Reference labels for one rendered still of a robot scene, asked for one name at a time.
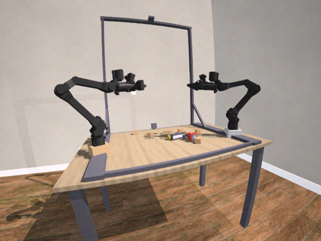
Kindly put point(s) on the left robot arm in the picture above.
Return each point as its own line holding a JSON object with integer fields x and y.
{"x": 232, "y": 113}

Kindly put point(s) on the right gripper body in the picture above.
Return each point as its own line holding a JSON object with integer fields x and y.
{"x": 139, "y": 85}

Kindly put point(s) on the grey metal overhead frame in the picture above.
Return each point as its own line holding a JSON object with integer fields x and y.
{"x": 143, "y": 21}

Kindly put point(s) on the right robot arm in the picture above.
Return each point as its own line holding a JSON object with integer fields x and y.
{"x": 98, "y": 124}

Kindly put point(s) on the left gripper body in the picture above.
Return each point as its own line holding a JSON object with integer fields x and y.
{"x": 204, "y": 86}

